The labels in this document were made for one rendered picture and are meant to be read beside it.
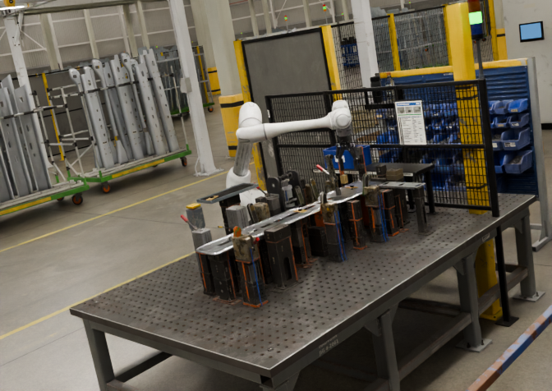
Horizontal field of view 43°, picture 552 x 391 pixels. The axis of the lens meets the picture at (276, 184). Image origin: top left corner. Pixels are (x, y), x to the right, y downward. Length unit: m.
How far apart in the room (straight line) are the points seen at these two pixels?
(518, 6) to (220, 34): 4.69
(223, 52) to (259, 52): 4.91
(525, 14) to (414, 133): 6.25
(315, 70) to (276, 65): 0.49
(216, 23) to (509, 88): 6.96
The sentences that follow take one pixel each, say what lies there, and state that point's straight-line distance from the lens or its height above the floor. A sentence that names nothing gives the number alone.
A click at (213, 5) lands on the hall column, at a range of 11.92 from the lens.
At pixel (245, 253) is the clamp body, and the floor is 0.99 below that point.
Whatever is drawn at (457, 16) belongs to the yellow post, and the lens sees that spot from 4.36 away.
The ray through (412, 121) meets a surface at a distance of 4.61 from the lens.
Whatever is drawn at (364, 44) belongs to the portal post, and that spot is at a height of 1.69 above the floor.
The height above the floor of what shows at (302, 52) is 1.79.
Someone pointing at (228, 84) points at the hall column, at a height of 1.30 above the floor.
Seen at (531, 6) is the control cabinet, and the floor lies 1.76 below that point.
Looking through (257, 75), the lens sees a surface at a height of 1.62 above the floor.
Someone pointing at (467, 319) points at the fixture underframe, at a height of 0.21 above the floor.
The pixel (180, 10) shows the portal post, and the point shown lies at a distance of 11.06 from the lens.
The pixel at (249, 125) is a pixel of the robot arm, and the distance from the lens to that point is 4.25.
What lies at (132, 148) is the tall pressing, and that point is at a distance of 12.05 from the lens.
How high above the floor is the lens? 2.02
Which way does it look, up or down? 12 degrees down
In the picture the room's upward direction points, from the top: 10 degrees counter-clockwise
